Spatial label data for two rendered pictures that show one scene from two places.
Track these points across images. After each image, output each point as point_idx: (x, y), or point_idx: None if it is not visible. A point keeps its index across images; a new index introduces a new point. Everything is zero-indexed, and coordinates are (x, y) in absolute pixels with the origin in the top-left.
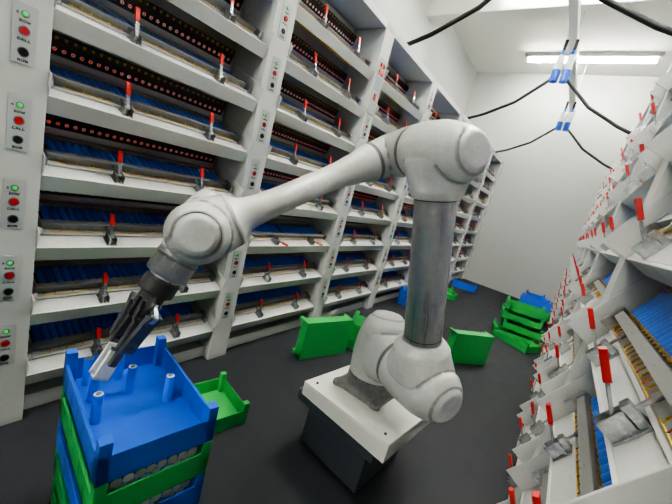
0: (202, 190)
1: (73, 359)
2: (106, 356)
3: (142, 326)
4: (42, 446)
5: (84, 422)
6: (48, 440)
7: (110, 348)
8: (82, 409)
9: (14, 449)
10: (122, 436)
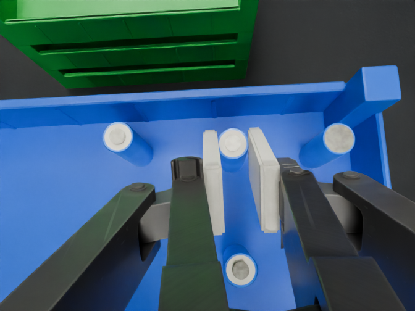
0: None
1: (353, 95)
2: (209, 153)
3: (5, 305)
4: (396, 161)
5: (40, 98)
6: (407, 170)
7: (258, 174)
8: (94, 99)
9: (405, 127)
10: (59, 201)
